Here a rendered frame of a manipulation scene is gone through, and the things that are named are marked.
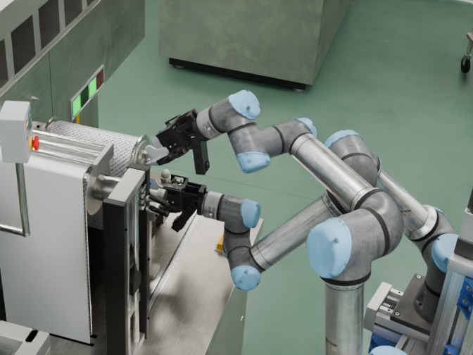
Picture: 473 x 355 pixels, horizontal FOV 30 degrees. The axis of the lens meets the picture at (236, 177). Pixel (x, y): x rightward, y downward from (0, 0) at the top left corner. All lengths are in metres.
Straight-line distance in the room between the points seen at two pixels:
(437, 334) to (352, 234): 0.55
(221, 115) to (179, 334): 0.61
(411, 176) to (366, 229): 2.81
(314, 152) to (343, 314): 0.41
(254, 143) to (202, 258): 0.58
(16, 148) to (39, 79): 0.78
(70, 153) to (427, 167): 2.98
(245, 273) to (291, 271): 1.62
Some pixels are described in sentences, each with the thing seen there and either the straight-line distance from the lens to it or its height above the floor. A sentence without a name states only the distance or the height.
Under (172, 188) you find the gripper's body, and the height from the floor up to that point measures 1.16.
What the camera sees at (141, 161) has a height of 1.27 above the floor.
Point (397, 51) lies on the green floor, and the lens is 5.92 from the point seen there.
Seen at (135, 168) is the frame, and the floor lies 1.44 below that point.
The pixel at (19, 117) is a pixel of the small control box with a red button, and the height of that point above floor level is 1.71.
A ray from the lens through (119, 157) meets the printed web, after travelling 2.33.
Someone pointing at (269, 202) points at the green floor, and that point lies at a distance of 4.35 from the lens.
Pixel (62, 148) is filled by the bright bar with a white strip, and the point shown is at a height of 1.45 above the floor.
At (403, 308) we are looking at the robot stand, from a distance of 2.67.
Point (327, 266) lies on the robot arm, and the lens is 1.88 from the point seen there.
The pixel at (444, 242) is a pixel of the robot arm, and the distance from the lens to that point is 2.56.
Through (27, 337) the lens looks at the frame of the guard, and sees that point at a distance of 1.41.
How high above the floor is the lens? 2.60
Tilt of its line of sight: 35 degrees down
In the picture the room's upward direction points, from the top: 4 degrees clockwise
